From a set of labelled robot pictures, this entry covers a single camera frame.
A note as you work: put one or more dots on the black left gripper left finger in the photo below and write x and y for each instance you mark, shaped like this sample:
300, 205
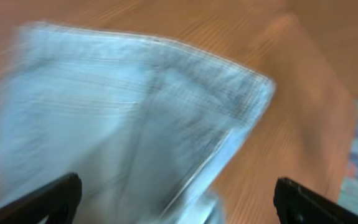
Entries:
55, 202

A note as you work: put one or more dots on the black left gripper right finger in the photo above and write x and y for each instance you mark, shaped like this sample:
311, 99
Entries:
296, 204

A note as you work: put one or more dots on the light blue denim shorts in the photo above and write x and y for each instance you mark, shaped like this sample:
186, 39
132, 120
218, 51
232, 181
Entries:
147, 123

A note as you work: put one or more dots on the brown cardboard backboard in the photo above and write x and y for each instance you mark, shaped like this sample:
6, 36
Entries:
310, 49

